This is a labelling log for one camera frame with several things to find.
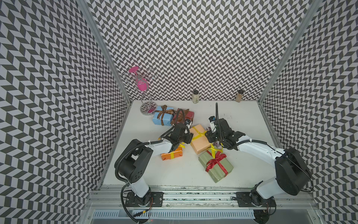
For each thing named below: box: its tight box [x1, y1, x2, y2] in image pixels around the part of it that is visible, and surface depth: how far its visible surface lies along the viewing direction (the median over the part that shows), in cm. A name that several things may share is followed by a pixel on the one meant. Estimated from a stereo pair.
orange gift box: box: [160, 146, 184, 161], surface depth 86 cm
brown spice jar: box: [235, 89, 245, 103], surface depth 115 cm
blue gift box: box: [151, 105, 174, 126], surface depth 101 cm
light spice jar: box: [192, 90, 200, 105], surface depth 117 cm
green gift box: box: [198, 149, 234, 183], surface depth 81 cm
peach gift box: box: [189, 124, 211, 155], surface depth 91 cm
